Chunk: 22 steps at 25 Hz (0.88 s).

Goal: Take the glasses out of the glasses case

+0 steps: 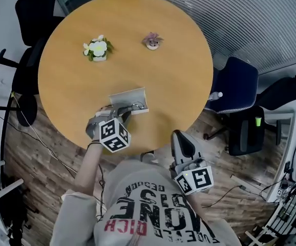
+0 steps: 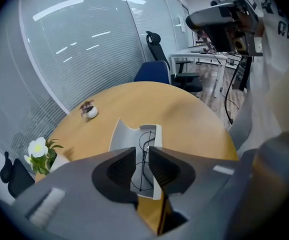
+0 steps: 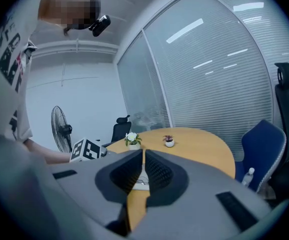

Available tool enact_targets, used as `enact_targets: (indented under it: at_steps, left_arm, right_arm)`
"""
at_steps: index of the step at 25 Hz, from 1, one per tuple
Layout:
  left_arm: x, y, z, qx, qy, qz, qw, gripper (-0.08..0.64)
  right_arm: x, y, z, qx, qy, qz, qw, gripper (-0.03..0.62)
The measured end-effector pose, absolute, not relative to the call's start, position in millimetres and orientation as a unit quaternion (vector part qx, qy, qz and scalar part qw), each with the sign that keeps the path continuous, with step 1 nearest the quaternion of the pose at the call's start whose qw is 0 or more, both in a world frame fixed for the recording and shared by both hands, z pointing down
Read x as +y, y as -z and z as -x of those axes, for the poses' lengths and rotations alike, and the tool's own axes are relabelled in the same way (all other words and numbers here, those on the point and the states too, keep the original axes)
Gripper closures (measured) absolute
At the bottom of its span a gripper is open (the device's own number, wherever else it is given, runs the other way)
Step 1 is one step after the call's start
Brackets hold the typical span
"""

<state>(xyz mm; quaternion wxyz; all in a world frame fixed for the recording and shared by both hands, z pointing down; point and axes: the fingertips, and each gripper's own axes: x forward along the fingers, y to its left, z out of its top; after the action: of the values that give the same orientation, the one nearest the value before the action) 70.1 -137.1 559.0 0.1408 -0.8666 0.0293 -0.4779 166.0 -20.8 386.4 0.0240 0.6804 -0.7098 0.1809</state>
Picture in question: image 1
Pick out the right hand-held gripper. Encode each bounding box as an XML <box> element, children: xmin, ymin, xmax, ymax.
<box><xmin>168</xmin><ymin>130</ymin><xmax>214</xmax><ymax>196</ymax></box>

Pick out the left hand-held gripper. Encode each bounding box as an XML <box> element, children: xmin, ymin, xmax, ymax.
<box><xmin>86</xmin><ymin>102</ymin><xmax>134</xmax><ymax>153</ymax></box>

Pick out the white glasses case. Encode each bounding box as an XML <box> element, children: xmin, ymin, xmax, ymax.
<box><xmin>108</xmin><ymin>87</ymin><xmax>150</xmax><ymax>116</ymax></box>

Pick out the person's right forearm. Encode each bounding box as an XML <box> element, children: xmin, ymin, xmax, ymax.
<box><xmin>186</xmin><ymin>192</ymin><xmax>207</xmax><ymax>220</ymax></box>

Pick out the person's left forearm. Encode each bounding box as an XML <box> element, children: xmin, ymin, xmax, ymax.
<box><xmin>72</xmin><ymin>143</ymin><xmax>104</xmax><ymax>197</ymax></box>

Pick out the clear water bottle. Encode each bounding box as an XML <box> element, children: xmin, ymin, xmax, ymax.
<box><xmin>208</xmin><ymin>91</ymin><xmax>223</xmax><ymax>102</ymax></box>

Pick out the black office chair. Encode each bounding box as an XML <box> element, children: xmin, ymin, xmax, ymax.
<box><xmin>0</xmin><ymin>0</ymin><xmax>67</xmax><ymax>96</ymax></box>
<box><xmin>226</xmin><ymin>74</ymin><xmax>296</xmax><ymax>156</ymax></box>

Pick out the white flower potted plant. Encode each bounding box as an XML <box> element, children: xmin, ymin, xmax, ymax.
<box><xmin>82</xmin><ymin>34</ymin><xmax>114</xmax><ymax>62</ymax></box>

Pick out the grey printed shirt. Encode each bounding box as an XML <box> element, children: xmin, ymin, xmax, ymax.
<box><xmin>51</xmin><ymin>159</ymin><xmax>241</xmax><ymax>246</ymax></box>

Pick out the small pink potted plant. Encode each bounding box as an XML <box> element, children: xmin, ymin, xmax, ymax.
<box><xmin>141</xmin><ymin>32</ymin><xmax>164</xmax><ymax>50</ymax></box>

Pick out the blue chair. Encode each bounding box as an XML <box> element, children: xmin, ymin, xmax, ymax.
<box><xmin>204</xmin><ymin>56</ymin><xmax>259</xmax><ymax>140</ymax></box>

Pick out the white desk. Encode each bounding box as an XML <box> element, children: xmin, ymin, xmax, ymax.
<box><xmin>231</xmin><ymin>109</ymin><xmax>296</xmax><ymax>203</ymax></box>

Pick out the grey spare gripper device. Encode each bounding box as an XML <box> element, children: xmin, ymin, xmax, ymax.
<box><xmin>276</xmin><ymin>186</ymin><xmax>296</xmax><ymax>205</ymax></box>

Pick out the black adapter cable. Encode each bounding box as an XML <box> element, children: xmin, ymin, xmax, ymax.
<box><xmin>201</xmin><ymin>184</ymin><xmax>248</xmax><ymax>209</ymax></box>

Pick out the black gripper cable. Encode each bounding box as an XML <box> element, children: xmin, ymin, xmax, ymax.
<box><xmin>86</xmin><ymin>141</ymin><xmax>107</xmax><ymax>221</ymax></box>

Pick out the long white cable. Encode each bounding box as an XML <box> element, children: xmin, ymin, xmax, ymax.
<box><xmin>11</xmin><ymin>92</ymin><xmax>78</xmax><ymax>175</ymax></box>

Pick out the black wire rack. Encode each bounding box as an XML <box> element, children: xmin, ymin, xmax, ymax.
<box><xmin>263</xmin><ymin>188</ymin><xmax>296</xmax><ymax>246</ymax></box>

